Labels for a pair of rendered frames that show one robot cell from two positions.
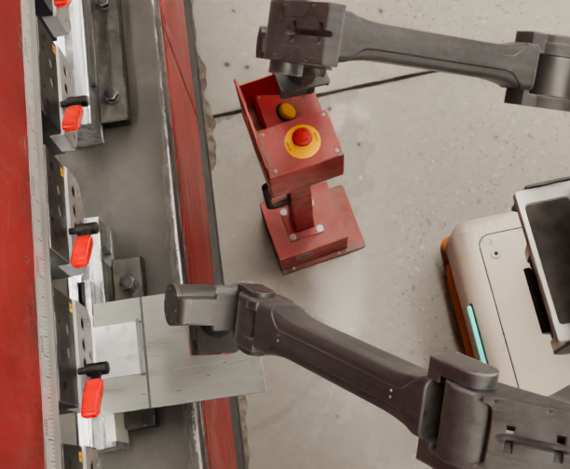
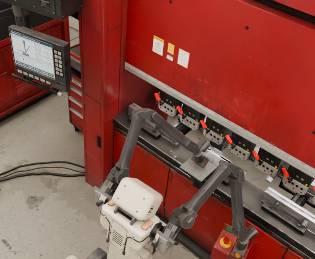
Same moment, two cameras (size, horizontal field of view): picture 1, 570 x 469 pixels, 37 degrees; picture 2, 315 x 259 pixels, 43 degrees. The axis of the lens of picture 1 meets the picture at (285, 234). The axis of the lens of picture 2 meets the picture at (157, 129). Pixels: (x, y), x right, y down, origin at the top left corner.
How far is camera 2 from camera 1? 196 cm
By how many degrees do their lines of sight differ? 59
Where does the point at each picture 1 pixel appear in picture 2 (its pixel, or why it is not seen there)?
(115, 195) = (246, 192)
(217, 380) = (189, 163)
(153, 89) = (266, 218)
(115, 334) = (214, 158)
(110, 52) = (283, 216)
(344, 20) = (225, 165)
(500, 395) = (150, 112)
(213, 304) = (200, 144)
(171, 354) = not seen: hidden behind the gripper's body
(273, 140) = (231, 238)
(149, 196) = not seen: hidden behind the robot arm
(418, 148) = not seen: outside the picture
